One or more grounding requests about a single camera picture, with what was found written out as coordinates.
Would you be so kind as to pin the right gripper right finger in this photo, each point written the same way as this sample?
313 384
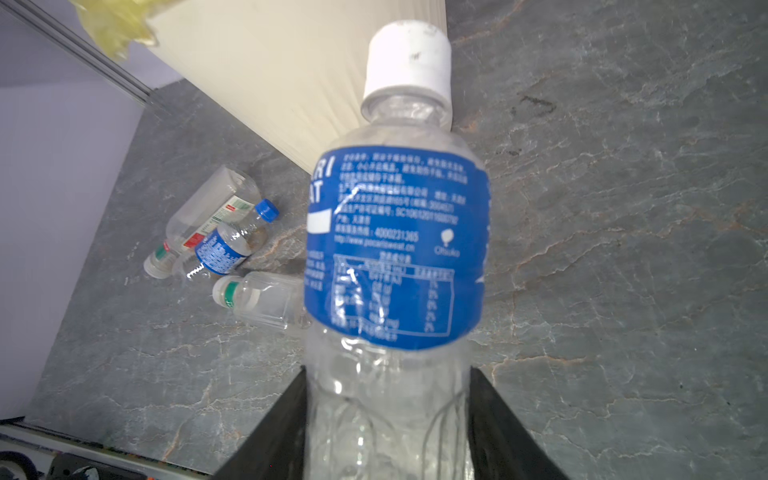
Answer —
500 446

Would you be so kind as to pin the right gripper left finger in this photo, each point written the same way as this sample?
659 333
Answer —
276 447

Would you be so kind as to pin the blue label bottle white cap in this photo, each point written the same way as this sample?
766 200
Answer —
398 232

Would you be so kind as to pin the white plastic waste bin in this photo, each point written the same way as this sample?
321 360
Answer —
291 71

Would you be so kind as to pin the yellow plastic bin liner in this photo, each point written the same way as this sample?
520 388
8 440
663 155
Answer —
114 25

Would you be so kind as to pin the clear bottle green neck label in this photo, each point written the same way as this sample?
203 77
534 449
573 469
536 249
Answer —
264 298

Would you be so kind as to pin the clear bottle blue label cap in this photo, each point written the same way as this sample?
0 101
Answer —
222 251

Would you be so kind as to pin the clear bottle red green label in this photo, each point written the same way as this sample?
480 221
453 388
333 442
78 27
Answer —
227 195

